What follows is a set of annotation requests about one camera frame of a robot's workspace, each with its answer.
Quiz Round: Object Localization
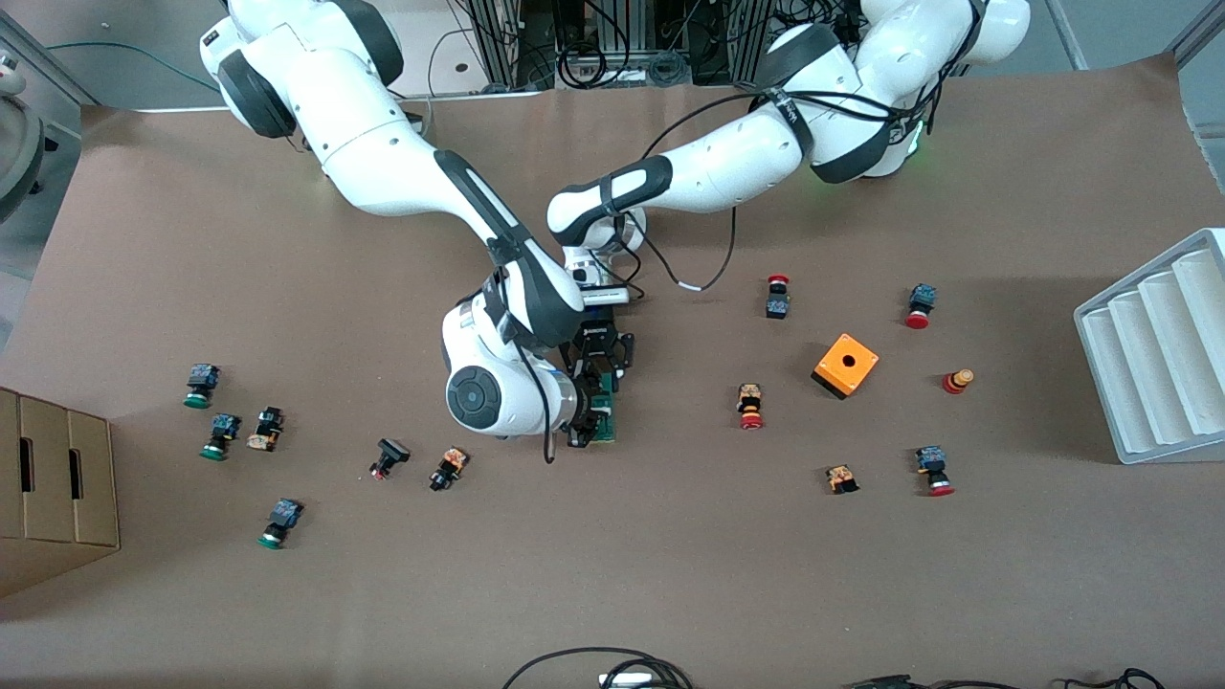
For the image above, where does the green load switch white lever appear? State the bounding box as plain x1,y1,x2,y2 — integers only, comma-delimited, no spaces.
591,375,619,444

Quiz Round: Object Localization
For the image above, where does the black selector orange contact block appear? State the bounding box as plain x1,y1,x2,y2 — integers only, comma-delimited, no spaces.
429,446,470,493

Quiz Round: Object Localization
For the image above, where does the brown paper table cover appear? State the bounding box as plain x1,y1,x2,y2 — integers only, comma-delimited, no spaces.
0,53,1225,689

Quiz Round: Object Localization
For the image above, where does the black square pushbutton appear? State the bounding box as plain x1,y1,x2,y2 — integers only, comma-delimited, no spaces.
369,437,412,480

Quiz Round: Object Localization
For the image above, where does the black button orange contact block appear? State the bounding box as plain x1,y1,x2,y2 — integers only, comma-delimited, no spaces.
246,407,286,453

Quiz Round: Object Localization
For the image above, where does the aluminium equipment rack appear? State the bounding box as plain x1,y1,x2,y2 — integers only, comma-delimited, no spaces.
459,0,862,92

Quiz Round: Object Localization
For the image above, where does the white board with hole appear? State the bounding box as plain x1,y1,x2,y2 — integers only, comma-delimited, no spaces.
134,0,546,114

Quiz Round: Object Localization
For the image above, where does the grey ribbed plastic tray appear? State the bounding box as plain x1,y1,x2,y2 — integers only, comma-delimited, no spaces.
1073,228,1225,466

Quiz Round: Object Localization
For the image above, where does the brown cardboard box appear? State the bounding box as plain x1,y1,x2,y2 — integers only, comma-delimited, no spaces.
0,387,123,599

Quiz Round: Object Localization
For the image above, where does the grey round stand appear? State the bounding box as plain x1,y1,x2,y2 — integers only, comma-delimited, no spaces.
0,48,58,223

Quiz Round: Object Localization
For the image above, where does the grey aluminium profile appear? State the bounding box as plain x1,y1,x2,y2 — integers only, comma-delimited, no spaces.
1166,0,1225,68
0,14,101,106

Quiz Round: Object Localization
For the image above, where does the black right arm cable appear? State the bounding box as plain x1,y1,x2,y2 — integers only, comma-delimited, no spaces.
483,273,561,465

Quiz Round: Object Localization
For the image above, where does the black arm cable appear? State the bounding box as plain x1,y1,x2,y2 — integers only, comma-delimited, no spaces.
483,273,561,465
617,86,958,293

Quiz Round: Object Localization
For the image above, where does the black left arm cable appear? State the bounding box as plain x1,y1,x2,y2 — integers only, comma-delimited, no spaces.
617,86,958,293

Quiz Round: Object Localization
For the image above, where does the orange button enclosure box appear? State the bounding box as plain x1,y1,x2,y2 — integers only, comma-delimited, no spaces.
812,332,880,401

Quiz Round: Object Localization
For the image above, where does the black looped cable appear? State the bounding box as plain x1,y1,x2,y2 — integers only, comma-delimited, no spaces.
502,647,695,689

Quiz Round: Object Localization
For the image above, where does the coiled black cable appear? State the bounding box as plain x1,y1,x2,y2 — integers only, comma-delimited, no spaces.
558,38,611,90

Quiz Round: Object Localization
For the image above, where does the green pushbutton switch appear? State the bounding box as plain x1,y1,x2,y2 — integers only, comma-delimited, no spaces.
184,364,221,410
256,498,305,550
200,413,242,461

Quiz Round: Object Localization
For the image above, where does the black cable with connector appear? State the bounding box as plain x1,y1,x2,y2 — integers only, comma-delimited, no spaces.
842,674,1054,689

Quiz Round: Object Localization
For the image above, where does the black cable bundle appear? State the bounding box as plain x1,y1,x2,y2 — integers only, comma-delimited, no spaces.
766,0,867,34

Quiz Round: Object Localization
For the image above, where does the thin green cable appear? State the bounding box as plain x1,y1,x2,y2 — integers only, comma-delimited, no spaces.
46,40,226,97

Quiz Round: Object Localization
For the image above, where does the thin black cable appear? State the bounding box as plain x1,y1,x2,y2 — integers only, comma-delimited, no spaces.
1062,668,1169,689

